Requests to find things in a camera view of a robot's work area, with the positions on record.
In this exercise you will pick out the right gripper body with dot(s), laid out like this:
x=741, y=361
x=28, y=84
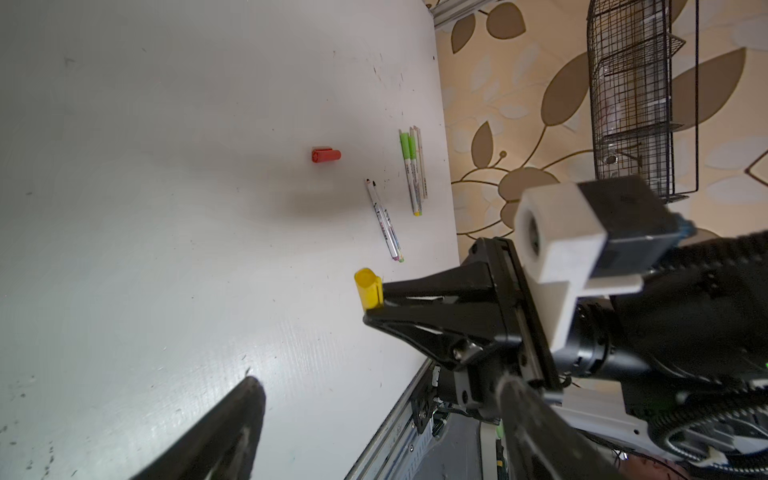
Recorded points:
x=692, y=345

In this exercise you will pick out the red highlighter cap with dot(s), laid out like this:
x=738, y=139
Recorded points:
x=323, y=155

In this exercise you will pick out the white marker orange tip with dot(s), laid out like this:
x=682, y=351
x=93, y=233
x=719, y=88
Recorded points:
x=421, y=161

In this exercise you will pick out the yellow highlighter cap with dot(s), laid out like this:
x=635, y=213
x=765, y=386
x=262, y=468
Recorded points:
x=370, y=289

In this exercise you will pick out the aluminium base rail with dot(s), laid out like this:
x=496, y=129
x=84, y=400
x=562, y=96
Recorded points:
x=399, y=445

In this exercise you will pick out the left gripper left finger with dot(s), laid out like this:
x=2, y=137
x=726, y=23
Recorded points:
x=222, y=444

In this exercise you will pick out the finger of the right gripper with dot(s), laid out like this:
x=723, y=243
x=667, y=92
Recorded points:
x=466, y=283
x=453, y=335

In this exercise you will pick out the thin pen red end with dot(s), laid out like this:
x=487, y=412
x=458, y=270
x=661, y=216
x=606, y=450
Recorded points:
x=384, y=222

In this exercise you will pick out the aluminium cage frame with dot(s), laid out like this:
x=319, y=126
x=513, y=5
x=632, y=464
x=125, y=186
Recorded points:
x=445, y=12

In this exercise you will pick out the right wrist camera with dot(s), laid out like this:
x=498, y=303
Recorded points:
x=590, y=239

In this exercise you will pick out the side wire basket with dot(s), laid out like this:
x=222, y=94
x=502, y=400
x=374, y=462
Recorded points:
x=630, y=47

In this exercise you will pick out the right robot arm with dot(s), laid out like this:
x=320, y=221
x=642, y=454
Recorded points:
x=593, y=407

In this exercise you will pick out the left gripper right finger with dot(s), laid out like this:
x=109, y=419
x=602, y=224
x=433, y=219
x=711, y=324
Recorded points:
x=539, y=443

